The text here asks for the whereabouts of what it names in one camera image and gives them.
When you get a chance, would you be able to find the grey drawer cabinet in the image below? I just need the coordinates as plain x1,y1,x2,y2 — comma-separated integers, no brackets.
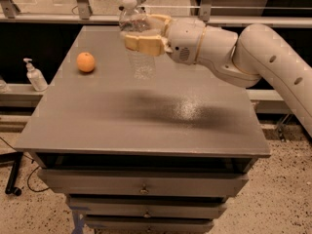
14,25,271,234

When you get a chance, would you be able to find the black floor cable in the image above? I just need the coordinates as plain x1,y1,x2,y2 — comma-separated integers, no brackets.
0,136,50,194

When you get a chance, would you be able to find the clear plastic water bottle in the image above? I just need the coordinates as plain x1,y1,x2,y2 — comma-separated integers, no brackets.
119,0,155,80

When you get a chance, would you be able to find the middle grey drawer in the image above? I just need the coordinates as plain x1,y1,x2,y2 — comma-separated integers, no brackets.
67,197,226,219

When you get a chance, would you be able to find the black stand leg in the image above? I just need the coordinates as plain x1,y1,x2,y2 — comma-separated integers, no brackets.
0,152,22,196

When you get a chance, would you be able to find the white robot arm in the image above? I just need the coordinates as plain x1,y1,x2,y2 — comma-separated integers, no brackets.
121,15,312,135

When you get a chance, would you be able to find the metal railing frame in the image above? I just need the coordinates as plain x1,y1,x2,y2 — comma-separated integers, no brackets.
0,0,312,27

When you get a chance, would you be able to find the top grey drawer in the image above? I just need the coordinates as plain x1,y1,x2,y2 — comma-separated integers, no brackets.
38,169,249,197

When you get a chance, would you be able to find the bottom grey drawer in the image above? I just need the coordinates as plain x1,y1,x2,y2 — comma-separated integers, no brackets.
85,216,214,233

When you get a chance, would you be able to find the orange fruit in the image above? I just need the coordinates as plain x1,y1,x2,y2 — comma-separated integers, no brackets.
76,52,96,73

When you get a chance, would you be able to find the grey drawer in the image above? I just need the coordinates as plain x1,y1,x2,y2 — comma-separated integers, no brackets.
67,197,226,219
85,216,214,233
38,169,249,197

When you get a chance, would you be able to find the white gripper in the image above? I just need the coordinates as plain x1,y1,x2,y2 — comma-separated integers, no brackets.
125,14,206,64

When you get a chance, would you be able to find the white pump dispenser bottle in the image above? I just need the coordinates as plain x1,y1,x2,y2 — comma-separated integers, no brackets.
23,58,48,92

